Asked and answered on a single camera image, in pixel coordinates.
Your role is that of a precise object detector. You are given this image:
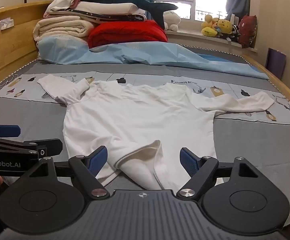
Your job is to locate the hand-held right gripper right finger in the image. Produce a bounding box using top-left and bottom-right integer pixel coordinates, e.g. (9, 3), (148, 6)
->
(176, 147), (260, 198)

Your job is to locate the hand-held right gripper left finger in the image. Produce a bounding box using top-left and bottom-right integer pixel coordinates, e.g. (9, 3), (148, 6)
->
(27, 147), (110, 198)

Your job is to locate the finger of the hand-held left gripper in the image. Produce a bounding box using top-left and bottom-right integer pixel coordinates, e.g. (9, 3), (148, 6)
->
(0, 122), (21, 138)
(0, 135), (63, 158)

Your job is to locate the white long-sleeved baby garment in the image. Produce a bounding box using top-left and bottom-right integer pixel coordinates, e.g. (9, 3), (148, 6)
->
(37, 74), (275, 190)

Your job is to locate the tissue pack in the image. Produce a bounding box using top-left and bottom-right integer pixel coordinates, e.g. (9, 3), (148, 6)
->
(0, 17), (15, 32)

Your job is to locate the light blue duvet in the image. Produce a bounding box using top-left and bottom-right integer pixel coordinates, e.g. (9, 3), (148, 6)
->
(37, 36), (270, 80)

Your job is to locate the cream folded blanket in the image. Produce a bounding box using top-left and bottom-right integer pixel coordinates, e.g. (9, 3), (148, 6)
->
(33, 16), (95, 43)

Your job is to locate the red folded blanket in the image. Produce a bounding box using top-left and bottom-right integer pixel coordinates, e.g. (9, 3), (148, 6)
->
(87, 19), (168, 49)

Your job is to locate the purple folder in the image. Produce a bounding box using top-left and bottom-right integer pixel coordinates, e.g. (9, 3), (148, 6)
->
(265, 47), (287, 80)

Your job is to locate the yellow duck plush toy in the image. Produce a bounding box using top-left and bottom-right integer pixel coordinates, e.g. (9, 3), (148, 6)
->
(201, 15), (222, 38)

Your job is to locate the black and white plush toy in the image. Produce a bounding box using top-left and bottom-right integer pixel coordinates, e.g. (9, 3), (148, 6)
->
(229, 24), (242, 43)

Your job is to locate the yellow round plush toy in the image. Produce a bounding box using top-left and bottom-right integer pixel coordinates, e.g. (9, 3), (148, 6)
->
(216, 19), (233, 39)

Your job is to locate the dark red cushion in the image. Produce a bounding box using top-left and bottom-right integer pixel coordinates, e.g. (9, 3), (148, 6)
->
(239, 15), (257, 48)

